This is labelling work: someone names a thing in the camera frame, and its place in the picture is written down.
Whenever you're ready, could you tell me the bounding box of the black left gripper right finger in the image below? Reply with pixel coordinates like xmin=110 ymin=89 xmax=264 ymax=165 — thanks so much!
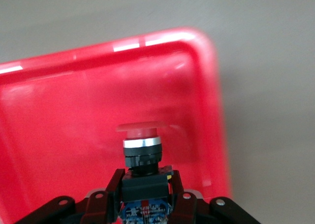
xmin=167 ymin=170 xmax=261 ymax=224

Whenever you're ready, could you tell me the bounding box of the brown table cover sheet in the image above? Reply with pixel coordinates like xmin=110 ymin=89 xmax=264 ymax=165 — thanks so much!
xmin=0 ymin=0 xmax=315 ymax=224

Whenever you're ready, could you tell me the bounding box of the red plastic tray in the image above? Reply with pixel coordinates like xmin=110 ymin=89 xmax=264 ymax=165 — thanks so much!
xmin=0 ymin=26 xmax=233 ymax=224

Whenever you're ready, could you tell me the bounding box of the red push button switch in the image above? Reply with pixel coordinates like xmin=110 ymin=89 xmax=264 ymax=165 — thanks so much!
xmin=116 ymin=120 xmax=174 ymax=224

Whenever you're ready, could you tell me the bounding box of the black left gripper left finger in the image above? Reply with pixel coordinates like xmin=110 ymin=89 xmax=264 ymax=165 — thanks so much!
xmin=14 ymin=168 xmax=125 ymax=224

